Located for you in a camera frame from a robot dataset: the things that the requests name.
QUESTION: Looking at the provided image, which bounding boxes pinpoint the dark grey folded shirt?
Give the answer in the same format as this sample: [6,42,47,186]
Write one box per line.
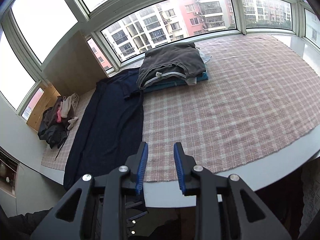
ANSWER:
[136,42,207,90]

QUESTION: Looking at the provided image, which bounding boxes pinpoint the pile of unfolded clothes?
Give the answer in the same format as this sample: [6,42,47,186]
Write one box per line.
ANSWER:
[41,96,75,128]

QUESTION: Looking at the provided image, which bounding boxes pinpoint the pink plaid blanket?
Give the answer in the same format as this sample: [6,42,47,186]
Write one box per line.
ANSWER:
[41,34,320,184]

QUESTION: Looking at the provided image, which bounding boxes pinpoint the black drawstring shorts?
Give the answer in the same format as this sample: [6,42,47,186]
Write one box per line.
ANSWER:
[49,125,70,162]

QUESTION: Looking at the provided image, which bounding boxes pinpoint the light wood panel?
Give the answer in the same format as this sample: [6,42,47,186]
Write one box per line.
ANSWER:
[41,30,110,97]

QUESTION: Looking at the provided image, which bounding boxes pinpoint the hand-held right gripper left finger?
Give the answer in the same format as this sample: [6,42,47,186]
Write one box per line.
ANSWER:
[30,141,149,240]

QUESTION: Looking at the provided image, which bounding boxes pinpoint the pine wood board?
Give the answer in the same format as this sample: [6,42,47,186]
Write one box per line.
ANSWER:
[26,82,62,132]

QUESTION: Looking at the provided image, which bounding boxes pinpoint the apartment buildings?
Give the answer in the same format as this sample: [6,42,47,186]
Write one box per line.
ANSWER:
[86,0,320,70]

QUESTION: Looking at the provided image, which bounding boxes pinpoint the dark blue shirt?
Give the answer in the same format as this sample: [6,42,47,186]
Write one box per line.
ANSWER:
[63,67,145,192]

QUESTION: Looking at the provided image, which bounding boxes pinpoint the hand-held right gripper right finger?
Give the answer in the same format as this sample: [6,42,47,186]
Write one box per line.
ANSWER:
[173,142,292,240]

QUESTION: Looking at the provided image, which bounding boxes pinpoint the white window frame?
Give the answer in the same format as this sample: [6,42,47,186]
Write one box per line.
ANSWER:
[0,0,320,120]

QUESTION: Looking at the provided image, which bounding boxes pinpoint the green trees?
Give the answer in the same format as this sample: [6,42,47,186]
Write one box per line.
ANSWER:
[226,20,292,30]

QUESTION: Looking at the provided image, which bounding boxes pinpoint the grey patterned cloth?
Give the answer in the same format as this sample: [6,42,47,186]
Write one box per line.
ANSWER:
[299,165,320,233]

